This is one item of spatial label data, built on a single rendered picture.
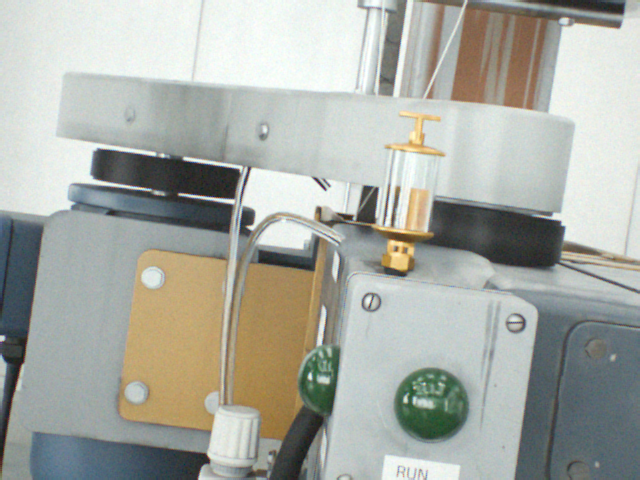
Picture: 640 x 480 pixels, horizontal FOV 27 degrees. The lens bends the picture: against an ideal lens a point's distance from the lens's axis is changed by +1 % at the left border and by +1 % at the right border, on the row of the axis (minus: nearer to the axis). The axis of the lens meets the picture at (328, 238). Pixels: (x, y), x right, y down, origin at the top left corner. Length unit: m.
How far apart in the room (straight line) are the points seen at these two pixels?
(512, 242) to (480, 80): 0.40
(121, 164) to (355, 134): 0.30
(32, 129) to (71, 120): 4.82
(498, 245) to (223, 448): 0.22
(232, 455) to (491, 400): 0.29
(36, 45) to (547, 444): 5.33
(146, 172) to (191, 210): 0.05
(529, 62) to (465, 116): 0.39
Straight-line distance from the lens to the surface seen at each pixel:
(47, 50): 5.83
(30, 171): 5.83
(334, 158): 0.75
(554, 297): 0.58
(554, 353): 0.58
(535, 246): 0.69
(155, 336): 0.95
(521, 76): 1.07
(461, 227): 0.68
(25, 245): 0.97
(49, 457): 1.03
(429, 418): 0.51
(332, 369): 0.53
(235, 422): 0.78
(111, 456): 1.01
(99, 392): 0.97
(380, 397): 0.52
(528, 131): 0.69
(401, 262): 0.59
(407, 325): 0.52
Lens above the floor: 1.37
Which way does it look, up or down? 3 degrees down
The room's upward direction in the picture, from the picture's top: 8 degrees clockwise
